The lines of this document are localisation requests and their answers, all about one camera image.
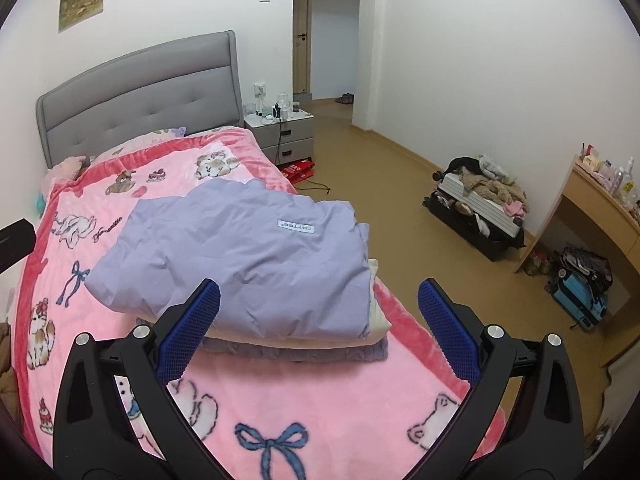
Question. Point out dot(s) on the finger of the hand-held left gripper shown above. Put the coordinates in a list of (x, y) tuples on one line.
[(17, 242)]

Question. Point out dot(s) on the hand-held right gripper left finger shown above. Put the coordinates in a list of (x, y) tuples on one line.
[(192, 330)]

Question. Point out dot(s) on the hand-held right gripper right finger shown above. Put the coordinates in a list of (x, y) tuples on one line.
[(445, 330)]

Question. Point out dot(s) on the lavender jacket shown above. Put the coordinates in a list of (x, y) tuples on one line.
[(225, 250)]

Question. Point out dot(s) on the teal object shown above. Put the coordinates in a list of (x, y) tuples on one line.
[(38, 202)]

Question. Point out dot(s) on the cream garment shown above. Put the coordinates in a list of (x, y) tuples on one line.
[(377, 310)]

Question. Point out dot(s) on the pink pillow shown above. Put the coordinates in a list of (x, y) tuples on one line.
[(62, 170)]

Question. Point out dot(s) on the open black suitcase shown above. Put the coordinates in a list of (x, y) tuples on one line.
[(480, 230)]

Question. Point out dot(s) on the shoes under desk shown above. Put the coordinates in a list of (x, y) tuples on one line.
[(539, 262)]

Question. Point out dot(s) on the grey knit sweater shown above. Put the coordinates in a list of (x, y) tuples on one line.
[(320, 352)]

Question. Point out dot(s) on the blue bag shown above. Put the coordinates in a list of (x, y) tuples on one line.
[(575, 295)]

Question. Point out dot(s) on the pink printed blanket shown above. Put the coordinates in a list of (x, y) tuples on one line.
[(310, 400)]

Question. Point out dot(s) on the small pink garment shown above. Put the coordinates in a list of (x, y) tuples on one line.
[(515, 208)]

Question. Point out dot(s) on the brown fluffy garment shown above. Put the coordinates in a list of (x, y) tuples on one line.
[(495, 190)]

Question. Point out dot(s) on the black bag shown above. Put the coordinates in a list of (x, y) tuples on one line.
[(587, 265)]

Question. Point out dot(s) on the black garment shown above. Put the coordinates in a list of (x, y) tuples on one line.
[(457, 165)]

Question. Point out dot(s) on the light grey garment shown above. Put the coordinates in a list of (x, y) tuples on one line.
[(492, 166)]

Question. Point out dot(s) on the grey upholstered bed headboard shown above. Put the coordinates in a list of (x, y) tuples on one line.
[(140, 95)]

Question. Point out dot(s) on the red bag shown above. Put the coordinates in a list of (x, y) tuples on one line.
[(299, 170)]

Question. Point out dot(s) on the wooden desk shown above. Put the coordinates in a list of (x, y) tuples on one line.
[(595, 200)]

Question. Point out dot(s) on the grey nightstand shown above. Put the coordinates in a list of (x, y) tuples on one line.
[(287, 135)]

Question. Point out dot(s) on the row of toiletry bottles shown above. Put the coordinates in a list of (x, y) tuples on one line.
[(617, 175)]

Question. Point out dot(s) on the clear glass jar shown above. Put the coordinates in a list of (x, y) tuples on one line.
[(283, 102)]

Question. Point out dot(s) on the pair of shoes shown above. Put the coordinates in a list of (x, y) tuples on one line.
[(345, 98)]

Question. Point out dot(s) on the wooden door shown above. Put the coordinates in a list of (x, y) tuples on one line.
[(302, 35)]

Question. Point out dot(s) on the white wall socket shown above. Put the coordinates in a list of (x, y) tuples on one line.
[(259, 90)]

